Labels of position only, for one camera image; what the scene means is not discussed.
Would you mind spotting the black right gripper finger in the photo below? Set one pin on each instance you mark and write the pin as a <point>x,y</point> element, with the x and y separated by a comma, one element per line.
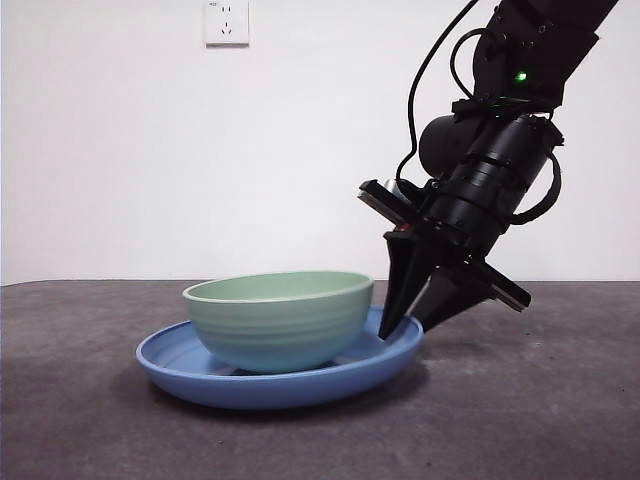
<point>402,280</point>
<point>450,295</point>

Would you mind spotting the green bowl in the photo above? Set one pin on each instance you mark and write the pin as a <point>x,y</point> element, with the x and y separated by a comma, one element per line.
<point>280,330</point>

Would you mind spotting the blue plate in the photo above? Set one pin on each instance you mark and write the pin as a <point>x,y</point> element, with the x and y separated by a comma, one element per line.
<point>280,392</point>

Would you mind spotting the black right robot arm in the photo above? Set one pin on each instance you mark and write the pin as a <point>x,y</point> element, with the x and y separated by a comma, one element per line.
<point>500,160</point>

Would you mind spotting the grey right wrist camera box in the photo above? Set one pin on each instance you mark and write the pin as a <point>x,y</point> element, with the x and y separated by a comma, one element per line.
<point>392,187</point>

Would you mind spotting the white wall socket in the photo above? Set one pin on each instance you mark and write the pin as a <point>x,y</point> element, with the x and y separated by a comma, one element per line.
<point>227,22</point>

